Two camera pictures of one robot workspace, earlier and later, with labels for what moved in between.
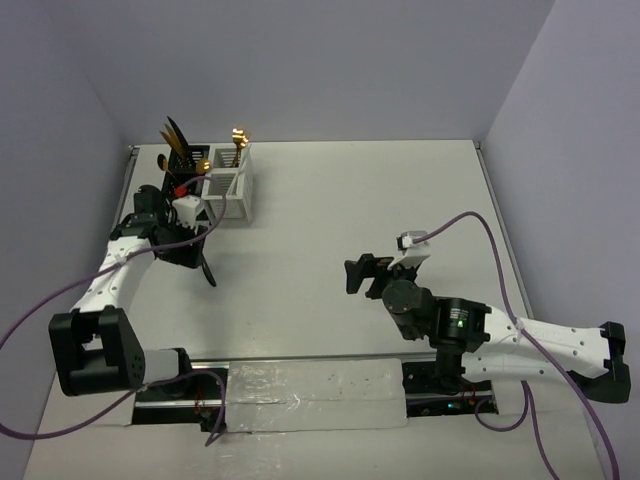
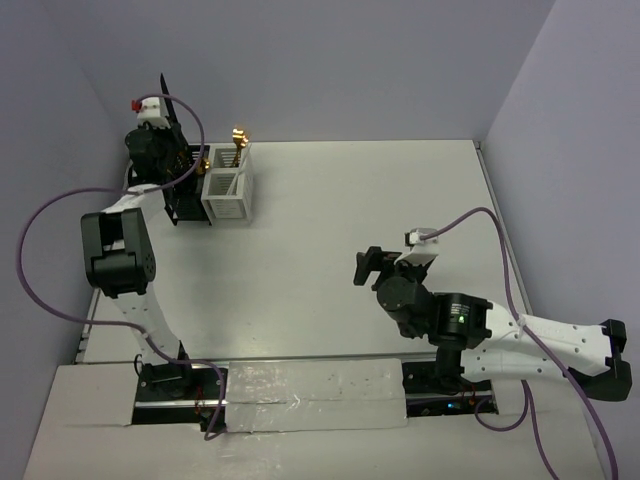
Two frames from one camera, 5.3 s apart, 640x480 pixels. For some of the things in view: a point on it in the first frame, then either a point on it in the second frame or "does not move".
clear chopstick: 234,181 does not move
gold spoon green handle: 202,166 does not move
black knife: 207,271 → 169,103
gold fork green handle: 240,141 does not move
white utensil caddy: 232,166 does not move
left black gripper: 188,256 → 171,134
